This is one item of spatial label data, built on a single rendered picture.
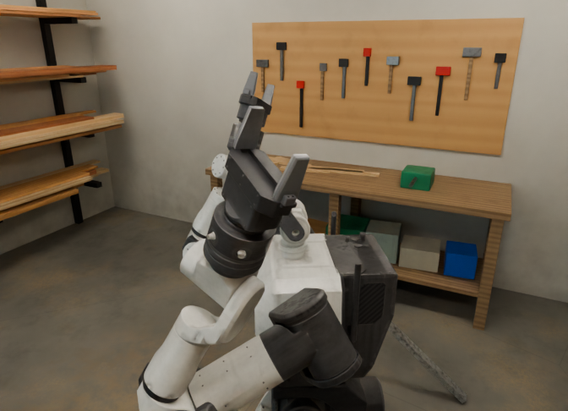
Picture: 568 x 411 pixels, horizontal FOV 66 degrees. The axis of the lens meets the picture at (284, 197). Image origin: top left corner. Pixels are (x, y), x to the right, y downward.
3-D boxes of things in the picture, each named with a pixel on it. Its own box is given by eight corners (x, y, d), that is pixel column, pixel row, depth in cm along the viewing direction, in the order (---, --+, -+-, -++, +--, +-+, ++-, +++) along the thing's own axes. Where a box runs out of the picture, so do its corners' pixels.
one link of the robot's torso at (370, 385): (371, 397, 122) (375, 345, 116) (384, 437, 110) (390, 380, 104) (270, 402, 120) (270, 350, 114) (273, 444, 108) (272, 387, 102)
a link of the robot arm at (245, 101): (280, 109, 124) (268, 150, 124) (251, 103, 127) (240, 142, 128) (261, 96, 112) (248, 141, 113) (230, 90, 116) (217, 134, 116)
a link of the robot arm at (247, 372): (164, 408, 82) (267, 345, 85) (176, 473, 72) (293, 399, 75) (132, 375, 76) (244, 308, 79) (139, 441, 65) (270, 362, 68)
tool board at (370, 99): (500, 156, 307) (524, 17, 276) (253, 131, 389) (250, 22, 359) (500, 154, 310) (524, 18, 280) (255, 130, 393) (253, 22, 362)
